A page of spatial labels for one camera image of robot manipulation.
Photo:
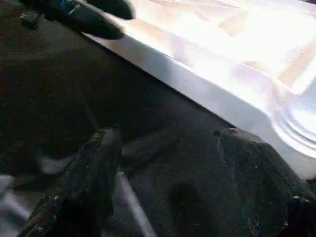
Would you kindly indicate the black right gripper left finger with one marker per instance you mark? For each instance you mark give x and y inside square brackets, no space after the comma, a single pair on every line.
[81,192]

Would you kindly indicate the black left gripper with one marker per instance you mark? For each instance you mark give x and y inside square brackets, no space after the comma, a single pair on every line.
[37,7]

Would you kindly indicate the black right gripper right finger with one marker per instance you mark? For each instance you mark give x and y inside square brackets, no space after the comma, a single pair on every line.
[266,187]

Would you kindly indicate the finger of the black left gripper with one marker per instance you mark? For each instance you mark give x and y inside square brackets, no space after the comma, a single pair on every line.
[116,8]

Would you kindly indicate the white plastic table top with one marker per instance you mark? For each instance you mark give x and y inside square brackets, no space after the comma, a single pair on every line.
[209,61]

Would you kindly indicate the black mat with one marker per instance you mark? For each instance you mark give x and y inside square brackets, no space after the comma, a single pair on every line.
[61,86]

